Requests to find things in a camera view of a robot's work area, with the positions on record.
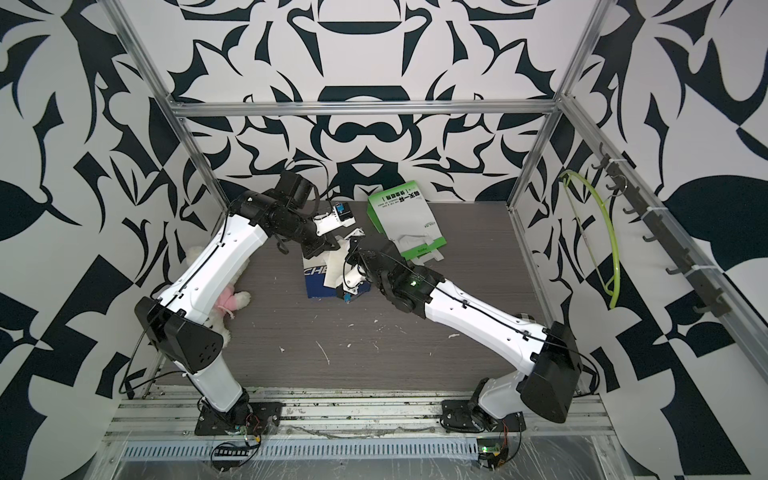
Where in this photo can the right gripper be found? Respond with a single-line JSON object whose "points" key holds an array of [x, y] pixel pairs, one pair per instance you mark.
{"points": [[354, 252]]}

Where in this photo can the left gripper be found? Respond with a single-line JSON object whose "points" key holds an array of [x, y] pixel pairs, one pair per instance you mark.
{"points": [[326, 244]]}

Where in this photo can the blue paper bag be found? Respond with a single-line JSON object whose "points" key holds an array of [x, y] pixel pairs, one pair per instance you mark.
{"points": [[314, 272]]}

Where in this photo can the white paper receipt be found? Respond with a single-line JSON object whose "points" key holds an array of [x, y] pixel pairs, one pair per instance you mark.
{"points": [[334, 261]]}

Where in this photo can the green white tea bag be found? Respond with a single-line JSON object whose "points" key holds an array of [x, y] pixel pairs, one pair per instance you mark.
{"points": [[404, 216]]}

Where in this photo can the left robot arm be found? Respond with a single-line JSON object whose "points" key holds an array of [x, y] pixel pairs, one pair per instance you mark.
{"points": [[174, 323]]}

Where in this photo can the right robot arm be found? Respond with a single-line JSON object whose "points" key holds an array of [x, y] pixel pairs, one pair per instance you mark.
{"points": [[546, 361]]}

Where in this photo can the white teddy bear pink shirt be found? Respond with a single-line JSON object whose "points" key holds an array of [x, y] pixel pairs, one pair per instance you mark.
{"points": [[227, 304]]}

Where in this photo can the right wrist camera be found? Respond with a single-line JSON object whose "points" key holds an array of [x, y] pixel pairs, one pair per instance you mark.
{"points": [[353, 283]]}

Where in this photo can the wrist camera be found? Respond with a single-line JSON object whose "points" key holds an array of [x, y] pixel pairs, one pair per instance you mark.
{"points": [[353, 283], [339, 216]]}

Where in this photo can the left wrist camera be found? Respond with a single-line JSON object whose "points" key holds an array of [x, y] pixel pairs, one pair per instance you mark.
{"points": [[339, 216]]}

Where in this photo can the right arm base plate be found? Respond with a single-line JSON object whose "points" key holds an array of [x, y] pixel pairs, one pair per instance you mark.
{"points": [[464, 416]]}

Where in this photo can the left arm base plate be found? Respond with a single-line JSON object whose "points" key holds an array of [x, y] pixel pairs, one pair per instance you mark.
{"points": [[252, 419]]}

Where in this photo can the black wall hook rail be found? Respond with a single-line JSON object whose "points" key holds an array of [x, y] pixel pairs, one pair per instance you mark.
{"points": [[664, 229]]}

